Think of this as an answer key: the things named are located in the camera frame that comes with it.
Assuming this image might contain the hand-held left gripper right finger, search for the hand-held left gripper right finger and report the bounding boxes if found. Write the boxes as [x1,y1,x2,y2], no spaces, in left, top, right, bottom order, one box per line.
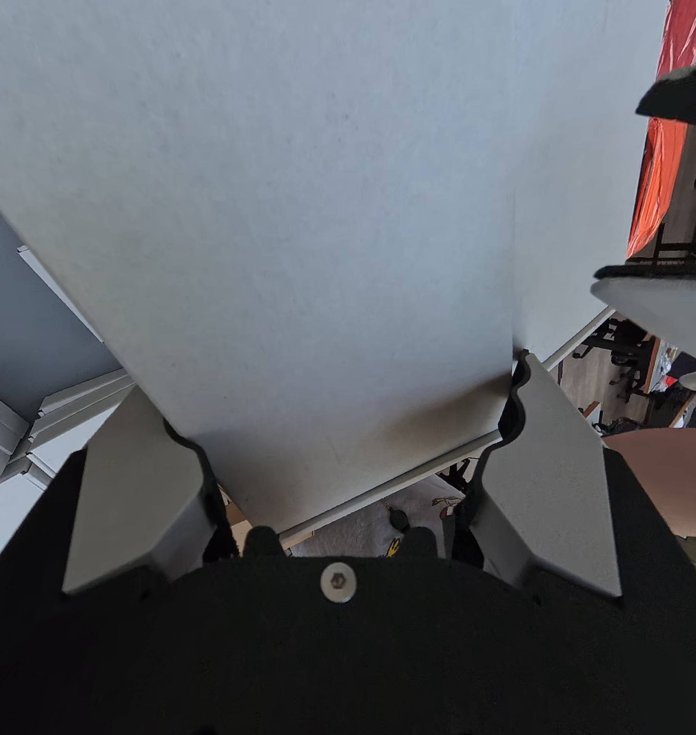
[467,349,622,599]

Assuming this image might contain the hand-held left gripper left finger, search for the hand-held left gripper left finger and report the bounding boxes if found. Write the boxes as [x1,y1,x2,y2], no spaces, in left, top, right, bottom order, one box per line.
[61,385,219,595]

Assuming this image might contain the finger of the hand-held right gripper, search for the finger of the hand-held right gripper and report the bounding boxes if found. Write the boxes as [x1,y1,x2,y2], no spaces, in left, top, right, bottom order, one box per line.
[590,263,696,366]
[636,60,696,125]

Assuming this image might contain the white cardboard box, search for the white cardboard box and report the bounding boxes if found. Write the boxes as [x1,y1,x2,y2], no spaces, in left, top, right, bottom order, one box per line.
[0,0,672,552]

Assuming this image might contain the person's right forearm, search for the person's right forearm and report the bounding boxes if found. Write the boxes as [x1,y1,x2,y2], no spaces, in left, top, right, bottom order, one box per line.
[603,428,696,541]

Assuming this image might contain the stack of wrapped coloured cloths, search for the stack of wrapped coloured cloths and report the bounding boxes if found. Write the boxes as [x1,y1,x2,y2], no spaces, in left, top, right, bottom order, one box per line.
[626,0,696,259]

